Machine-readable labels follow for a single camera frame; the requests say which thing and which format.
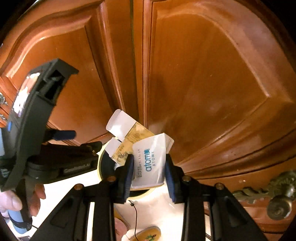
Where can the white atomy box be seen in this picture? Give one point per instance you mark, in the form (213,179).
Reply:
(149,161)

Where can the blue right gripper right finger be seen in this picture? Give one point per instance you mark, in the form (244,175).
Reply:
(174,180)

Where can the yellow embroidered slipper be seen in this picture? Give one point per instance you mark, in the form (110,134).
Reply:
(152,233)

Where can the brass cabinet handle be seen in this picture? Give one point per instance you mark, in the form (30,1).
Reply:
(281,194)

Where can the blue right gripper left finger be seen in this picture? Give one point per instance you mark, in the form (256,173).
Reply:
(124,177)

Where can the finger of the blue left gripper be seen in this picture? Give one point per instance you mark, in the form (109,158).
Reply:
(59,135)
(93,147)

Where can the wooden cabinet door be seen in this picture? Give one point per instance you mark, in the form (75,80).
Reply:
(217,76)

